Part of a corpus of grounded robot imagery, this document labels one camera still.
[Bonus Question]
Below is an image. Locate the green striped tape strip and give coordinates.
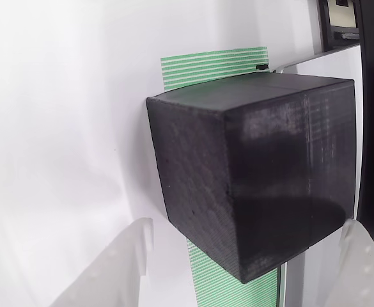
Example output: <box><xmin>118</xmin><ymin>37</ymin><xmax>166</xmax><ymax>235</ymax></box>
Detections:
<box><xmin>159</xmin><ymin>47</ymin><xmax>282</xmax><ymax>307</ymax></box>

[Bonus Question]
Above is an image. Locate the black cube with seam lines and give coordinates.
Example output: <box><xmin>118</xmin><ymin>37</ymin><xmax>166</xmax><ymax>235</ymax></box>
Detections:
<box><xmin>145</xmin><ymin>72</ymin><xmax>357</xmax><ymax>285</ymax></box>

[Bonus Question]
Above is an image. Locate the silver metal edge rail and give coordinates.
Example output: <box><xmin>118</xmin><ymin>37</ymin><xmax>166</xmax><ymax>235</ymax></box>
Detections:
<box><xmin>271</xmin><ymin>62</ymin><xmax>306</xmax><ymax>307</ymax></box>

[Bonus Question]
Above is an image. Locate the black framed device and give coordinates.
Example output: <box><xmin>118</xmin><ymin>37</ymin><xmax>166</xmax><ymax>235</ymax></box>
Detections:
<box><xmin>316</xmin><ymin>0</ymin><xmax>362</xmax><ymax>54</ymax></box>

